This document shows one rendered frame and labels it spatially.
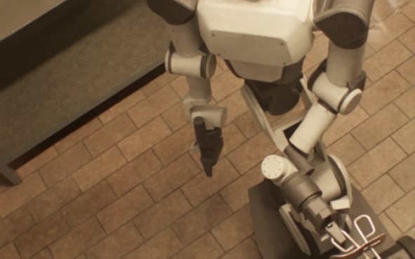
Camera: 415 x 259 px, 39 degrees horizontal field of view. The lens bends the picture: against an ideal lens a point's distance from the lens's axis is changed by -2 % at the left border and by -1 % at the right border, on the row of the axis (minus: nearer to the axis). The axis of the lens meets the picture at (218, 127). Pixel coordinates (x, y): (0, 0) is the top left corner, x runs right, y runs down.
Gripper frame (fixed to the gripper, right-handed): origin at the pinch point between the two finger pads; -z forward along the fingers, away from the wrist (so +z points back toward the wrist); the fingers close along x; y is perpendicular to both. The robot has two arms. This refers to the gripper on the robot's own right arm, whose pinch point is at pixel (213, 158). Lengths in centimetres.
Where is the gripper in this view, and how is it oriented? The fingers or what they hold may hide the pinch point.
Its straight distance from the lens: 207.8
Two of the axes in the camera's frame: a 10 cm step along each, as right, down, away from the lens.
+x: -3.0, 7.5, -5.9
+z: -1.1, -6.4, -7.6
